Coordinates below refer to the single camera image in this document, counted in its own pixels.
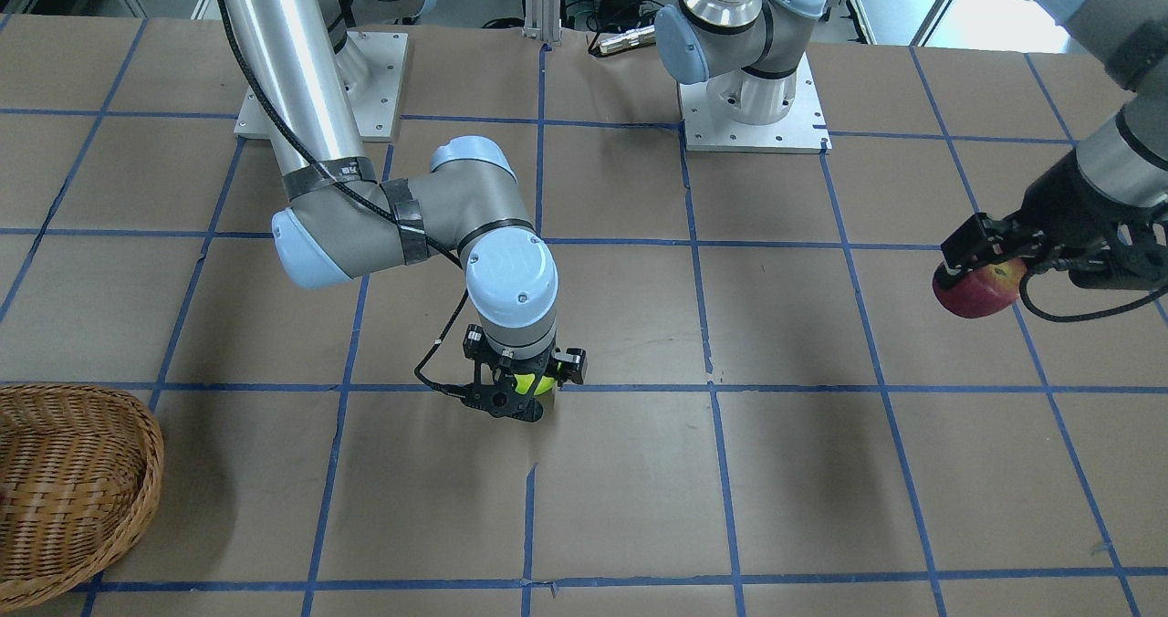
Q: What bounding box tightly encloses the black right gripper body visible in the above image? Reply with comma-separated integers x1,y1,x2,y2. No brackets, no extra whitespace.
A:
463,325,557,395

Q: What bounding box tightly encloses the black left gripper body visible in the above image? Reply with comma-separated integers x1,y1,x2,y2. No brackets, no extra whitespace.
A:
1007,155,1142,270

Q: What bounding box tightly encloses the green apple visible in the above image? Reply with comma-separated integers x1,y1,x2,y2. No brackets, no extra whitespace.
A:
514,374,556,396

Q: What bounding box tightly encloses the red yellow apple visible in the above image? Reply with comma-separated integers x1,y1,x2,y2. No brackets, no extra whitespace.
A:
932,258,1027,319

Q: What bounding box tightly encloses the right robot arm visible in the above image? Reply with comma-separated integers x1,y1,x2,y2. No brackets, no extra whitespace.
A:
217,0,588,422

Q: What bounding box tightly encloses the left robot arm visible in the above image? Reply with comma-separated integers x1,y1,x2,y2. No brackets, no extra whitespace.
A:
655,0,1164,298

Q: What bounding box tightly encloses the woven wicker basket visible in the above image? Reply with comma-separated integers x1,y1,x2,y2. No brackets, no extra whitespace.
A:
1,383,164,612

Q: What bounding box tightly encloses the silver metal connector plug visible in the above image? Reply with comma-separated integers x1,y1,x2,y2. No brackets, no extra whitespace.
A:
589,25,656,58

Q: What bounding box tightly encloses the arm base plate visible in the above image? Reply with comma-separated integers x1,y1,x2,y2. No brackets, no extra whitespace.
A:
258,32,410,143
677,56,833,154

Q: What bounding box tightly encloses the aluminium frame post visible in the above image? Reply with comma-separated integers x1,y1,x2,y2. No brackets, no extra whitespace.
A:
517,0,565,46

